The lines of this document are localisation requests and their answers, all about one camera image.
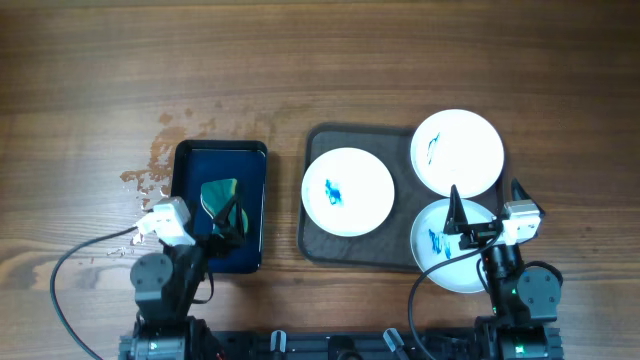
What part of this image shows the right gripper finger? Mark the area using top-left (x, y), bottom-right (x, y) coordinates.
top-left (511, 178), bottom-right (545, 216)
top-left (443, 185), bottom-right (469, 234)

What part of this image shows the green sponge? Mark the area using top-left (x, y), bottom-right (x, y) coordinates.
top-left (200, 178), bottom-right (249, 238)

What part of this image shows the white plate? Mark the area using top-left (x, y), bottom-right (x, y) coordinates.
top-left (410, 109), bottom-right (505, 198)
top-left (409, 197), bottom-right (507, 295)
top-left (301, 147), bottom-right (395, 237)

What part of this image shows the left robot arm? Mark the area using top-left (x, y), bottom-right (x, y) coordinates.
top-left (119, 194), bottom-right (245, 359)

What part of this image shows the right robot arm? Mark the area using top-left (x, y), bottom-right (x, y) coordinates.
top-left (444, 180), bottom-right (564, 360)

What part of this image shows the blue water tray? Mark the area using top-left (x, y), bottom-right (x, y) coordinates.
top-left (171, 140), bottom-right (268, 274)

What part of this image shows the dark brown serving tray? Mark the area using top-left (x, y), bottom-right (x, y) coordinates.
top-left (296, 122), bottom-right (506, 274)

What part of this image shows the right black cable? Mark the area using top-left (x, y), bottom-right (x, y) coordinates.
top-left (407, 229), bottom-right (501, 360)

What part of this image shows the black cable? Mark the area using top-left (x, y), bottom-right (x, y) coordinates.
top-left (407, 229), bottom-right (501, 360)
top-left (49, 224), bottom-right (146, 360)

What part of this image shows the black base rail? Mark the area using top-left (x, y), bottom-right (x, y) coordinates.
top-left (118, 328), bottom-right (565, 360)

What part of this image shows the left black cable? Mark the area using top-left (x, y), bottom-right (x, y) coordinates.
top-left (49, 224), bottom-right (146, 360)

